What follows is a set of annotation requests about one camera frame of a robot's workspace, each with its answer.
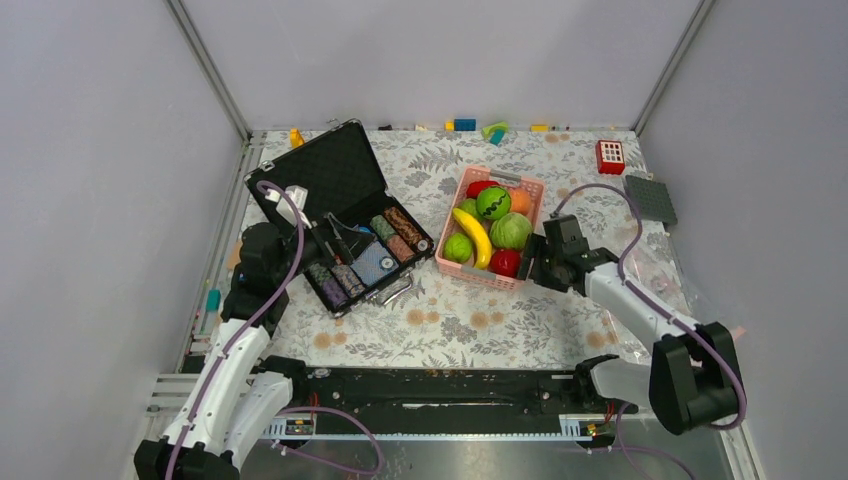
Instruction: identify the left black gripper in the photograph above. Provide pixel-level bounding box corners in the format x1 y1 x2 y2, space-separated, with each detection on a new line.
273 211 376 285

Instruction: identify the yellow toy banana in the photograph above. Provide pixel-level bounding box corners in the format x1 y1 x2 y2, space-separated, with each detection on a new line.
452 208 494 270

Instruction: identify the green striped toy watermelon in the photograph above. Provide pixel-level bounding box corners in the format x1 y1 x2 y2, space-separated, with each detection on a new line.
476 186 512 221

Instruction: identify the green bumpy toy fruit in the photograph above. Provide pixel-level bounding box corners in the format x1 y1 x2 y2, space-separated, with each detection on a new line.
442 233 474 264

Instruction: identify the clear zip top bag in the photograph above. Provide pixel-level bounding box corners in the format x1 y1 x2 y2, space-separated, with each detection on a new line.
626 244 722 324

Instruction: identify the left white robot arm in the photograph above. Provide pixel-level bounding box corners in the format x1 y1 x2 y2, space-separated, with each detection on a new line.
133 213 319 479

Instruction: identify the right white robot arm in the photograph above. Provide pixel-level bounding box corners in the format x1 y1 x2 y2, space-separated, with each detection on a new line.
518 215 748 435

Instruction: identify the black poker chip case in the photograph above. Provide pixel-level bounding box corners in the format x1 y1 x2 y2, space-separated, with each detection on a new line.
244 120 436 317

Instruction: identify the red toy apple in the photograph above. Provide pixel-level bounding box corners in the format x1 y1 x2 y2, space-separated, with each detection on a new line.
488 249 522 278

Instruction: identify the light green toy cabbage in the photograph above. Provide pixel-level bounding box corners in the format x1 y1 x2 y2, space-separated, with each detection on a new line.
489 213 534 251

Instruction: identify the orange toy peach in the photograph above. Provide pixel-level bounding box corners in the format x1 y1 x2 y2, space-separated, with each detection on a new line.
508 188 534 215

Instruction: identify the pink plastic basket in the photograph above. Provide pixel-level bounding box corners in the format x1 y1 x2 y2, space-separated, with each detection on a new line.
436 166 546 291

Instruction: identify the red toy pepper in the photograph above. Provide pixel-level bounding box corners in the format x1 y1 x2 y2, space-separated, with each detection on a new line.
465 180 500 199

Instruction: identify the floral tablecloth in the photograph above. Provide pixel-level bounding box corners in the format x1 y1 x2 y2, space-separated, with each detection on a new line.
267 131 671 370

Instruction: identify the yellow toy brick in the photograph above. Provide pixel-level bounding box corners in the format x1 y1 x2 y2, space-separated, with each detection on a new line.
289 128 306 149

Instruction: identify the red toy window block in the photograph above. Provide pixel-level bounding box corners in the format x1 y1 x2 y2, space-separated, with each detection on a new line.
595 140 626 175

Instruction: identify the green teal toy block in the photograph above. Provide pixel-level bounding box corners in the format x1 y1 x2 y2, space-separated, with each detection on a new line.
481 121 509 145

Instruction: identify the grey building baseplate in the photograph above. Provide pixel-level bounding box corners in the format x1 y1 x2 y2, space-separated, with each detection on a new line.
624 175 678 226

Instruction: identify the blue toy brick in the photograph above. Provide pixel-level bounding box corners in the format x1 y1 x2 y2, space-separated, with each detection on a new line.
452 118 477 131

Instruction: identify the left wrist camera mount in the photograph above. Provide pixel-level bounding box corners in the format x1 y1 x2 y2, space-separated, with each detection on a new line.
265 185 312 229

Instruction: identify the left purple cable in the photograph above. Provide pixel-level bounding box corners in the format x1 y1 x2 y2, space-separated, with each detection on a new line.
162 180 307 480

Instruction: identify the purple cable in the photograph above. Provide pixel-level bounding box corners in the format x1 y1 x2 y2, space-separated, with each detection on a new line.
551 183 749 432
162 180 307 480

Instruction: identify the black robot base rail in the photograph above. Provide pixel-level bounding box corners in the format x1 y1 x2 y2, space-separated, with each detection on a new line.
248 356 623 437

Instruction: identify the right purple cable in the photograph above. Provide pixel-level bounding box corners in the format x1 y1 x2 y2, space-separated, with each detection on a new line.
551 183 749 432

